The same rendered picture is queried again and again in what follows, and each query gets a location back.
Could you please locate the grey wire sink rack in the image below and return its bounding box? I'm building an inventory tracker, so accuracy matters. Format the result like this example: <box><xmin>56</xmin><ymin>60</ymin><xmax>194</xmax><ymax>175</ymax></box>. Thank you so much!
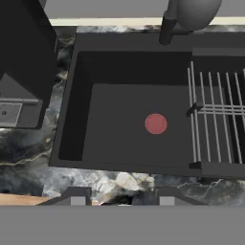
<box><xmin>186</xmin><ymin>47</ymin><xmax>245</xmax><ymax>171</ymax></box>

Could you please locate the black coffee machine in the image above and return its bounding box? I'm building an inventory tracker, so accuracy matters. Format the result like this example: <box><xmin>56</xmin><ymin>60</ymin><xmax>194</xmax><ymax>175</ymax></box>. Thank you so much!
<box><xmin>0</xmin><ymin>0</ymin><xmax>59</xmax><ymax>130</ymax></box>

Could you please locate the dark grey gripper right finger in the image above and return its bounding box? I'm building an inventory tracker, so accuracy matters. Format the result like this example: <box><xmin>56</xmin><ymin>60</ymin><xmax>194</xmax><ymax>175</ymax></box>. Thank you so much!
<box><xmin>154</xmin><ymin>187</ymin><xmax>209</xmax><ymax>207</ymax></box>

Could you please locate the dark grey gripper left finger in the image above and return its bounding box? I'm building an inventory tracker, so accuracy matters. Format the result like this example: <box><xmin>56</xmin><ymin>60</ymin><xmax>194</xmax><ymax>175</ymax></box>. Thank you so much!
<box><xmin>37</xmin><ymin>187</ymin><xmax>93</xmax><ymax>207</ymax></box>

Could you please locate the dark grey sink tap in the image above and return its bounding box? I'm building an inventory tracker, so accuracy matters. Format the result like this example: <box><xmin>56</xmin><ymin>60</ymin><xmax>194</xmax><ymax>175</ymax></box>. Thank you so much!
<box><xmin>158</xmin><ymin>0</ymin><xmax>223</xmax><ymax>46</ymax></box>

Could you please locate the dark grey kitchen sink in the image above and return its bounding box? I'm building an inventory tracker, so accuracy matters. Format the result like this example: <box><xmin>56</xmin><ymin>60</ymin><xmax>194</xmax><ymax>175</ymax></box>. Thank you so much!
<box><xmin>48</xmin><ymin>31</ymin><xmax>245</xmax><ymax>180</ymax></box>

